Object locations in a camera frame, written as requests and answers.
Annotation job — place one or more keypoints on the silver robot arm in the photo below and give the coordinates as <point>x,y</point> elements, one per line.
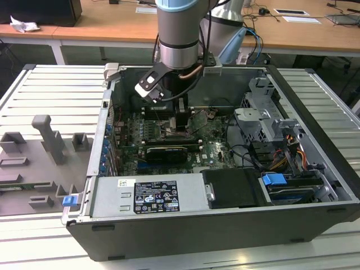
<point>177,28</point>

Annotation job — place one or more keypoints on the cpu socket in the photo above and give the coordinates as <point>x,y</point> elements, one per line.
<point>164,128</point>

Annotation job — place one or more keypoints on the black ram slot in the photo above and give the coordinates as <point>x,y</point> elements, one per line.
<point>168,140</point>
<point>194,145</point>
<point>153,109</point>
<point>153,117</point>
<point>153,112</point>

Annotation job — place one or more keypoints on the black plastic cover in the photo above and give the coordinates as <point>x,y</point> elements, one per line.
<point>233,188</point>

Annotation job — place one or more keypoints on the black graphics card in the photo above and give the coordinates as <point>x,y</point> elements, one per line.
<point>166,154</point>

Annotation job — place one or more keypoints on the green motherboard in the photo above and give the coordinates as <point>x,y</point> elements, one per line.
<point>216,152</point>

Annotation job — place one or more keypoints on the grey metal drive cage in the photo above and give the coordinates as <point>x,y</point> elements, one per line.
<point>249,115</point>

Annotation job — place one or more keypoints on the grey case latch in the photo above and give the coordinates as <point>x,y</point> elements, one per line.
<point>111,70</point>

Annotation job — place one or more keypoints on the grey power supply box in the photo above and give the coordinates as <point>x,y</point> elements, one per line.
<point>112,197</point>

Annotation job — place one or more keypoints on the hard disk in blue carrier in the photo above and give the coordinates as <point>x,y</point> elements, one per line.
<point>274,179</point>

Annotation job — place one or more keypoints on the open black pc case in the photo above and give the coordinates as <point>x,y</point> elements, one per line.
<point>197,236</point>

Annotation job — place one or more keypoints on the wooden desk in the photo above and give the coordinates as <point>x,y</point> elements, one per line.
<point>112,25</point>

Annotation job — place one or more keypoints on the small black adapter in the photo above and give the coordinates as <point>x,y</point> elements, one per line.
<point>263,11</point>

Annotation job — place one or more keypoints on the blue plastic latch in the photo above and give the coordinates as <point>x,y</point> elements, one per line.
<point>69,201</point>

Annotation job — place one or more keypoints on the grey part rack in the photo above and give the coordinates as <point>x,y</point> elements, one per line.
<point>42,168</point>

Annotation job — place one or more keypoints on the white paper sheet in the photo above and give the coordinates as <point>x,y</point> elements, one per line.
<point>302,19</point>

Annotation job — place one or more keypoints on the black computer box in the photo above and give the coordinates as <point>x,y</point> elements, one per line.
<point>42,11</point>

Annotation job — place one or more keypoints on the crumpled white paper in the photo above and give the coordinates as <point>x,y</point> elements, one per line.
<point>24,24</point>

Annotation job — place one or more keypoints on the flat glass tray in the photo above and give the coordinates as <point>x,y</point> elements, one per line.
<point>344,19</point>

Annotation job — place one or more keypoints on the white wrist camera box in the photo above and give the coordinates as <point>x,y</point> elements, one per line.
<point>146,84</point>

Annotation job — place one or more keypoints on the grey metal camera bracket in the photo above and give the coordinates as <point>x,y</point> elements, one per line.
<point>212,67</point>

